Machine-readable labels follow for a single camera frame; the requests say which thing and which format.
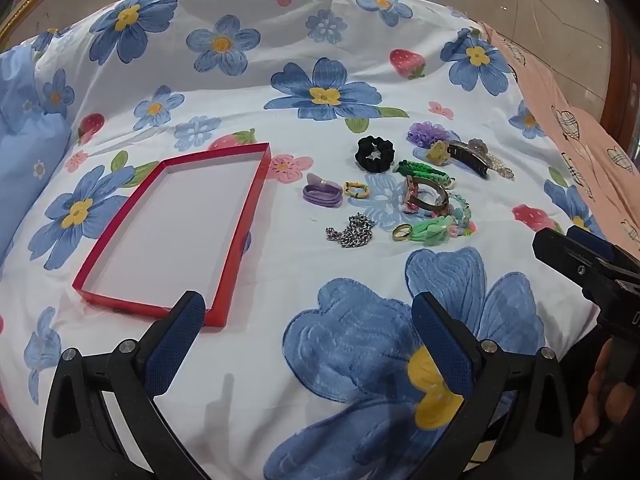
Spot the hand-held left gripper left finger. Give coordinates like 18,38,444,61
41,290,211,480

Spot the colourful chunky bead bracelet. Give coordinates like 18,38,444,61
410,215,478,247

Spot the green braided bracelet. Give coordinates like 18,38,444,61
393,159,458,187

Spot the bronze bangle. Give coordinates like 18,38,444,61
402,174,451,215

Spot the floral bed sheet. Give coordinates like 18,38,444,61
0,0,640,480

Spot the red shallow box tray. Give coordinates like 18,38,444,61
72,142,272,330

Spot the black scrunchie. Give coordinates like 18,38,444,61
356,136,396,174

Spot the silver chain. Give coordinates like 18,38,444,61
325,213,377,248

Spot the blue floral pillow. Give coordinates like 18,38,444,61
0,42,76,261

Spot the purple scrunchie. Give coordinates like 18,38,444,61
407,121,453,148

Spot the brown wooden furniture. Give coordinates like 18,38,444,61
597,0,640,161

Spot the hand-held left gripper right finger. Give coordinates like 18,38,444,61
411,291,576,480

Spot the pink printed blanket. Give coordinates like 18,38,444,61
477,20,640,261

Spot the black hair claw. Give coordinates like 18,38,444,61
446,141,492,180

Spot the person's right hand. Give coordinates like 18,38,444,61
572,342,640,446

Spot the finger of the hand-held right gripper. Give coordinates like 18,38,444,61
566,225,640,273
531,229,626,293

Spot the pastel glass bead bracelet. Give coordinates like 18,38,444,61
440,190,473,226

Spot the silver pearl hair clip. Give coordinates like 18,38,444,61
467,138,516,181

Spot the purple hair tie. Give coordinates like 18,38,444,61
302,173,345,207

